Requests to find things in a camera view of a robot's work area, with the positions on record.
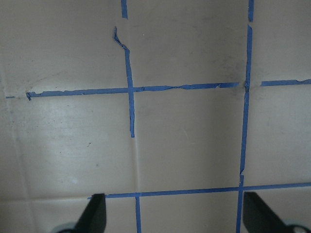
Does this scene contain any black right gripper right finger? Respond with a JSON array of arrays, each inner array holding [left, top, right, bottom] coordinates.
[[242, 192, 286, 233]]

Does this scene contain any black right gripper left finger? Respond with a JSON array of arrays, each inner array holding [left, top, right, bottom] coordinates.
[[74, 194, 107, 233]]

